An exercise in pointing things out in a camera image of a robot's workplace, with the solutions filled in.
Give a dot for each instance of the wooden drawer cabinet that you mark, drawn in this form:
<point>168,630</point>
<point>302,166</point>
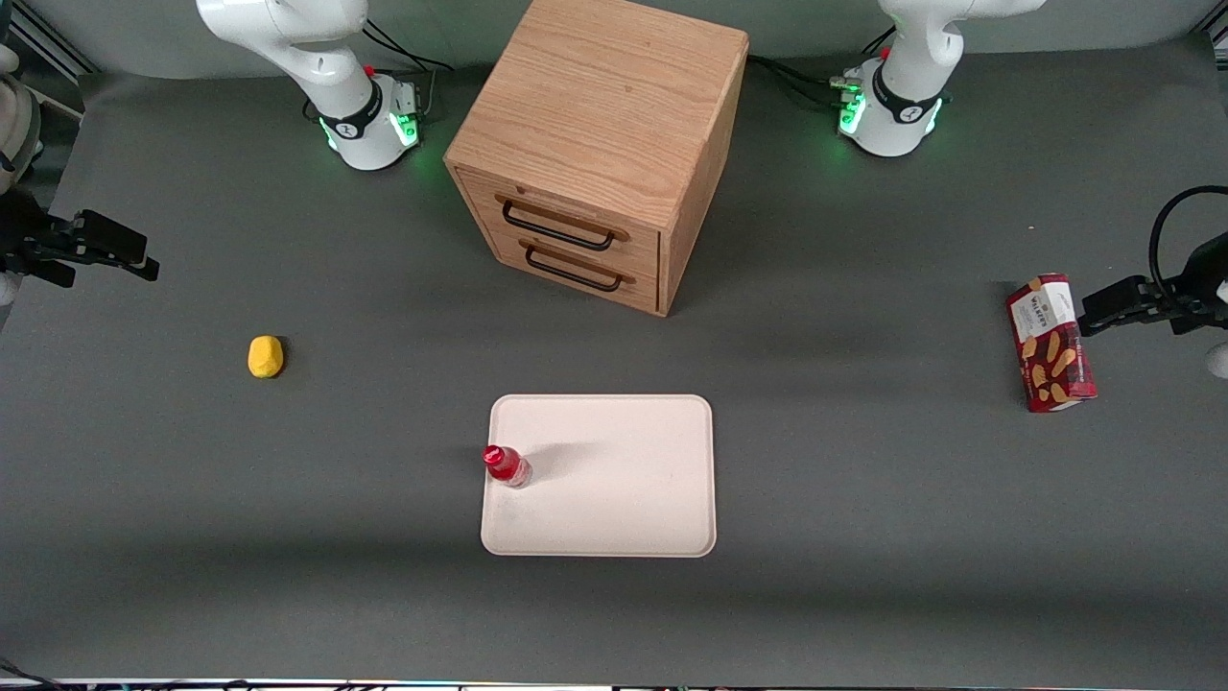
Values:
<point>595,96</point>

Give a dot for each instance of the wooden drawer front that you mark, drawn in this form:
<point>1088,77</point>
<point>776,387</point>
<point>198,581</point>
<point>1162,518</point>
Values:
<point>576,206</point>
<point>614,293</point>

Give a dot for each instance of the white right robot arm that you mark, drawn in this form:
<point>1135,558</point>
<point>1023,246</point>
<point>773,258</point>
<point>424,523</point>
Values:
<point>288,38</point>

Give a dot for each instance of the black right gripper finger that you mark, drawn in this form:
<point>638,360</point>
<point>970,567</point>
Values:
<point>110,240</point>
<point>50,270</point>

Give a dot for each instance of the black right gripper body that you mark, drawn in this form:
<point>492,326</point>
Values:
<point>21,233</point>

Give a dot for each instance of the beige round object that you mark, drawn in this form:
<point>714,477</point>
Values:
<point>19,115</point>

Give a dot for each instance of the beige rectangular tray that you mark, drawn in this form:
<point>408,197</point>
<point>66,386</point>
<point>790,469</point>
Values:
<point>614,480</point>

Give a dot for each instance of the red coke bottle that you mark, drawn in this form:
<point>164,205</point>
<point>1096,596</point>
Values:
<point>506,465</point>

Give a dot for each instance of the yellow lemon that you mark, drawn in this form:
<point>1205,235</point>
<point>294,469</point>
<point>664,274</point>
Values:
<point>265,356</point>

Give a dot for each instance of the aluminium frame rail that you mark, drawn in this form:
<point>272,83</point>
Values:
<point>48,43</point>
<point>1214,43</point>

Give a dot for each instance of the red shortbread cookie box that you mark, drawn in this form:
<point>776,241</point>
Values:
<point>1050,345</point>

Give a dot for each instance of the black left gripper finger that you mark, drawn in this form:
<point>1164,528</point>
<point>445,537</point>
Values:
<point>1190,323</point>
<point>1115,307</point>

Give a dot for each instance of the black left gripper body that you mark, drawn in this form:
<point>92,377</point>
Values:
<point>1192,299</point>

